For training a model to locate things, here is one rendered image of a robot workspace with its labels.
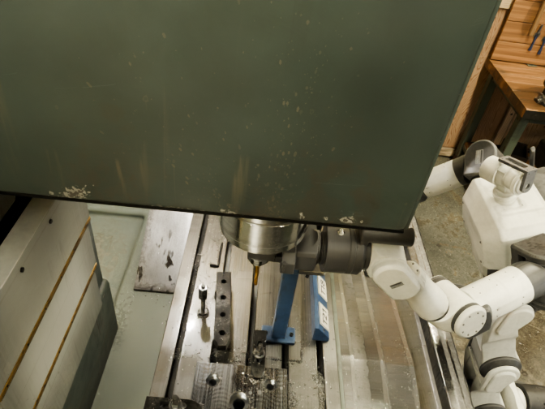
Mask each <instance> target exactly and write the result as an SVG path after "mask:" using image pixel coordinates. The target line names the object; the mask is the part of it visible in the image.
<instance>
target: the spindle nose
mask: <svg viewBox="0 0 545 409"><path fill-rule="evenodd" d="M218 220H219V226H220V229H221V232H222V234H223V235H224V236H225V238H226V239H227V240H228V241H229V242H231V243H232V244H233V245H234V246H236V247H237V248H240V249H242V250H244V251H246V252H251V253H255V254H262V255H271V254H277V253H282V252H286V251H288V250H290V249H291V248H294V247H295V246H297V245H298V244H299V243H300V242H301V241H302V239H303V237H304V235H305V233H306V230H307V227H308V224H299V223H291V222H275V221H266V220H258V219H250V218H240V217H225V216H218Z"/></svg>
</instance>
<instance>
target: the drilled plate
mask: <svg viewBox="0 0 545 409"><path fill-rule="evenodd" d="M214 372H216V373H215V374H216V375H215V374H214ZM242 373H244V374H242ZM217 374H218V375H219V376H218V375H217ZM247 374H249V376H248V375H247ZM265 374H267V376H266V375H265ZM243 376H245V377H246V378H245V377H244V378H243ZM251 376H252V374H251V366H246V365H237V364H218V363H208V362H198V361H197V364H196V369H195V377H194V382H193V387H192V392H191V400H194V401H196V402H197V403H198V404H199V405H201V406H204V409H234V407H235V406H240V407H242V409H255V408H256V409H287V369H285V368H266V367H265V368H264V379H266V380H263V379H261V380H263V382H262V381H261V380H260V379H256V380H259V381H261V382H262V383H263V384H262V383H261V382H260V383H259V382H258V384H257V383H255V384H254V385H253V384H252V382H251V381H252V379H253V380H255V379H254V377H251ZM206 377H207V379H206ZM219 377H220V378H219ZM221 377H222V378H221ZM265 377H266V378H265ZM267 377H269V378H271V379H272V380H271V379H269V378H268V379H267ZM261 378H262V377H261ZM220 379H221V380H220ZM240 379H241V380H240ZM245 379H246V380H245ZM249 379H251V381H250V380H249ZM219 381H220V382H219ZM244 383H245V384H244ZM263 385H264V387H263ZM210 386H211V387H210ZM213 386H214V388H213ZM236 386H237V387H236ZM252 387H253V388H252ZM263 388H265V390H267V393H266V392H265V391H264V389H263ZM240 390H242V391H243V392H244V393H243V392H241V391H240ZM234 391H235V392H236V393H234ZM262 391H264V392H262ZM270 391H275V393H269V392H270ZM231 394H232V395H231ZM253 394H254V395H253ZM247 395H248V396H249V397H248V396H247ZM252 397H253V398H252ZM253 399H254V400H253ZM249 402H250V404H249ZM203 404H204V405H203Z"/></svg>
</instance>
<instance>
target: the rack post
mask: <svg viewBox="0 0 545 409"><path fill-rule="evenodd" d="M297 281H298V273H293V274H287V273H282V274H281V282H280V287H279V291H278V296H277V305H276V310H275V314H274V319H273V324H272V325H262V327H261V330H267V335H266V342H270V343H279V344H289V345H294V344H295V328H291V327H288V323H289V318H290V312H291V308H292V304H293V300H294V293H295V289H296V285H297Z"/></svg>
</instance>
